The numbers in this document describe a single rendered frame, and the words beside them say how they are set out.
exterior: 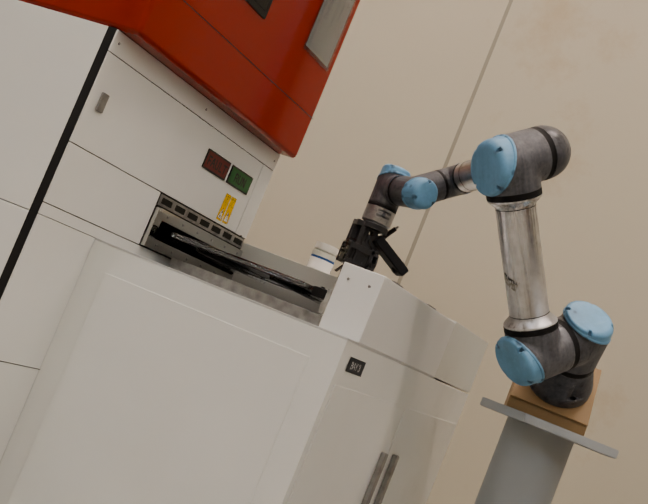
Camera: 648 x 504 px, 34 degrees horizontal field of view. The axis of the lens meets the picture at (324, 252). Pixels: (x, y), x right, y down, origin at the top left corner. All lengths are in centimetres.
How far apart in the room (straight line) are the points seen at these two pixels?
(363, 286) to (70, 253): 62
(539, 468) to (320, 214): 216
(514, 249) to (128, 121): 85
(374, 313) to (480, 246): 225
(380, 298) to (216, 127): 70
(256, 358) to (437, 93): 254
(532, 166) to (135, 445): 98
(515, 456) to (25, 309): 112
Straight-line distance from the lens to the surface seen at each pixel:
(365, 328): 209
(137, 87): 231
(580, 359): 239
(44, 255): 223
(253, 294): 243
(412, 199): 253
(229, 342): 212
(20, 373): 231
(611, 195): 439
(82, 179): 225
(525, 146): 222
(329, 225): 438
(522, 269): 227
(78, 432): 227
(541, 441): 248
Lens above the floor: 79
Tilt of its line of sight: 5 degrees up
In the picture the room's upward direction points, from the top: 22 degrees clockwise
